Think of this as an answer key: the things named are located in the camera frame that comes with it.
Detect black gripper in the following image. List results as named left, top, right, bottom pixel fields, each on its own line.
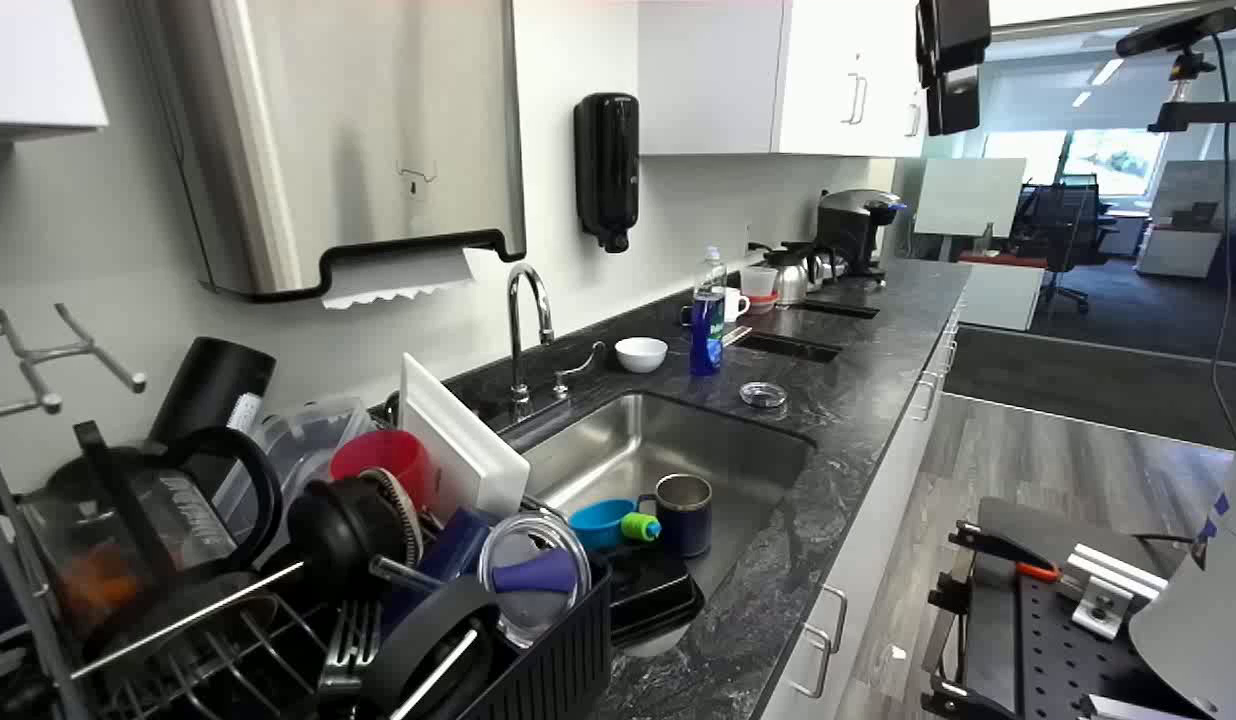
left=911, top=0, right=996, bottom=140

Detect stainless steel sink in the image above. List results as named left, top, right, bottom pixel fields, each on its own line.
left=501, top=389, right=821, bottom=602

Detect dark blue thermos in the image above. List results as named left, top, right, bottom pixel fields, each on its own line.
left=651, top=467, right=717, bottom=563

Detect white whiteboard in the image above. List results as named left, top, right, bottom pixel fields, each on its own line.
left=911, top=156, right=1033, bottom=242

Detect black coffee machine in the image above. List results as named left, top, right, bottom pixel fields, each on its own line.
left=812, top=182, right=903, bottom=287

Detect dark office chair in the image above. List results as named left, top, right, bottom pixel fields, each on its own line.
left=1014, top=176, right=1114, bottom=322

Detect white low cabinet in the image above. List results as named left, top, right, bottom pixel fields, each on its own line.
left=955, top=252, right=1048, bottom=331

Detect white upper cabinet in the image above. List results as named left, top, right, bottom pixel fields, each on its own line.
left=0, top=0, right=111, bottom=137
left=638, top=0, right=929, bottom=161

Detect black counter mat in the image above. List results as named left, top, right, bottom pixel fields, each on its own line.
left=741, top=329, right=847, bottom=362

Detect white mug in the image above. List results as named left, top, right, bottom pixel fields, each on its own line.
left=714, top=282, right=756, bottom=329

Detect blue dish soap bottle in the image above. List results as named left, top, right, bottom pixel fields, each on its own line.
left=686, top=282, right=730, bottom=382

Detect small white bowl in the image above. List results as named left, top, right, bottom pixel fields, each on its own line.
left=611, top=331, right=674, bottom=374

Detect white lower cabinets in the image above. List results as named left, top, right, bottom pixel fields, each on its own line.
left=754, top=311, right=968, bottom=720

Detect chrome gooseneck faucet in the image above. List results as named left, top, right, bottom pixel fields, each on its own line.
left=504, top=258, right=557, bottom=412

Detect black breadboard table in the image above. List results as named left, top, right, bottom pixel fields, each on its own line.
left=917, top=494, right=1214, bottom=720

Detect black plastic food container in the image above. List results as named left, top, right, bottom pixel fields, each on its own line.
left=601, top=537, right=709, bottom=634

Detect white rectangular plastic board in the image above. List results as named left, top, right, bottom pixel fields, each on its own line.
left=395, top=348, right=534, bottom=519

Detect steel paper towel dispenser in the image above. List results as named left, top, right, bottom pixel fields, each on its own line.
left=152, top=0, right=534, bottom=311

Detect blue cup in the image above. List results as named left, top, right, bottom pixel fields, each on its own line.
left=411, top=509, right=496, bottom=593

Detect red bowl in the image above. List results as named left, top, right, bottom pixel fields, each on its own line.
left=326, top=422, right=441, bottom=516

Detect black dish rack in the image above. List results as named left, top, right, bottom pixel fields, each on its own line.
left=0, top=563, right=619, bottom=720

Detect clear plastic container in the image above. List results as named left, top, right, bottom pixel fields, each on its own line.
left=220, top=391, right=381, bottom=537

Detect black round utensil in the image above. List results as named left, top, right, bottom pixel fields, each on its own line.
left=286, top=470, right=427, bottom=594

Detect black tumbler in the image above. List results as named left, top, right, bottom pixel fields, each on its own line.
left=149, top=331, right=279, bottom=453

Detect black fork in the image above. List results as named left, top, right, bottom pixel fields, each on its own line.
left=315, top=594, right=389, bottom=712

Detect camera on black stand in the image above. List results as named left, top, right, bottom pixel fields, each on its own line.
left=1114, top=0, right=1236, bottom=137

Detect black wall soap dispenser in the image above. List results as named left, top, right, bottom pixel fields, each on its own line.
left=573, top=86, right=643, bottom=256

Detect red handled tool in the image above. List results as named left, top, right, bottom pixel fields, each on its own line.
left=944, top=519, right=1070, bottom=588

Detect chrome faucet handle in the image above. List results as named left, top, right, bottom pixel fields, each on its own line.
left=550, top=339, right=607, bottom=405

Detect aluminium bracket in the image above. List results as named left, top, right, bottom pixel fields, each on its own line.
left=1060, top=541, right=1171, bottom=639

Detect black ring lid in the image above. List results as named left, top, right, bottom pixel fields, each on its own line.
left=362, top=570, right=508, bottom=720

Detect silver utensil handle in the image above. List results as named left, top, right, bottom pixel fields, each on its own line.
left=65, top=556, right=313, bottom=684

